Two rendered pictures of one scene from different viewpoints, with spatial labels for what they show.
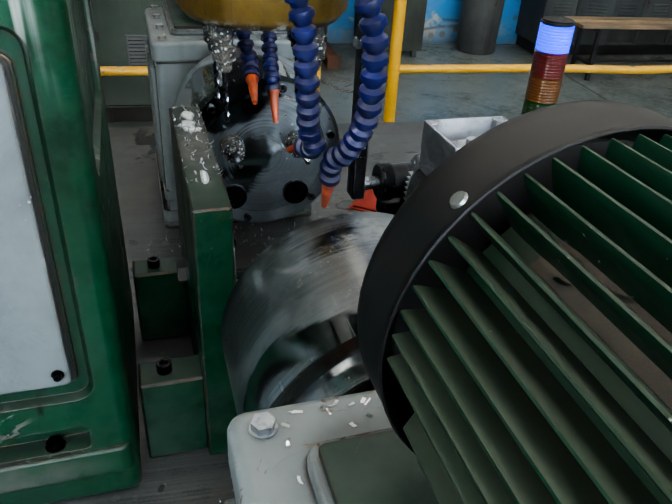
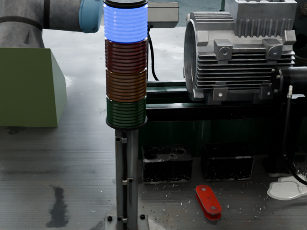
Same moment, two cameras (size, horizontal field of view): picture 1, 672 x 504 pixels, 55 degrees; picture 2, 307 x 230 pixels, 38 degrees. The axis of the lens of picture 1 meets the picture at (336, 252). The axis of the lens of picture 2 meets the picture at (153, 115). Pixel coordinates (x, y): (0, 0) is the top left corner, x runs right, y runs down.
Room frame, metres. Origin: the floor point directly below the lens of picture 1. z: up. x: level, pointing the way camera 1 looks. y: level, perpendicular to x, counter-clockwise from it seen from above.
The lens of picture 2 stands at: (1.77, -0.20, 1.37)
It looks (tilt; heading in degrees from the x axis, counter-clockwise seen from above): 29 degrees down; 192
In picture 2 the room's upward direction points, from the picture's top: 1 degrees clockwise
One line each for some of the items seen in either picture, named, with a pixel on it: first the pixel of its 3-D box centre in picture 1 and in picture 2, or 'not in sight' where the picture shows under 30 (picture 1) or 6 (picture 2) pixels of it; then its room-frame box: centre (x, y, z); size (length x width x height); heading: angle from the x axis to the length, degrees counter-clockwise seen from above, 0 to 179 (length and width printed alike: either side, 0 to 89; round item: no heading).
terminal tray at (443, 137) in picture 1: (476, 156); (258, 13); (0.81, -0.18, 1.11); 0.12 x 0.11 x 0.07; 108
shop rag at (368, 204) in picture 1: (386, 198); not in sight; (1.27, -0.10, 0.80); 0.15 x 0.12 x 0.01; 159
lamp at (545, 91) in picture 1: (543, 87); (126, 80); (1.18, -0.36, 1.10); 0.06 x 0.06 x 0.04
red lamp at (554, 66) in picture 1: (549, 62); (125, 50); (1.18, -0.36, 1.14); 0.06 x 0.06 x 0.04
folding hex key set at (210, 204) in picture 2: not in sight; (208, 201); (1.07, -0.23, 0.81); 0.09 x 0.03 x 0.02; 26
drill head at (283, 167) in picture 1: (250, 126); not in sight; (1.04, 0.16, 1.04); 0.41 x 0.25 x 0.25; 18
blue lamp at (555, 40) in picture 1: (554, 37); (125, 19); (1.18, -0.36, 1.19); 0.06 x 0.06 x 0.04
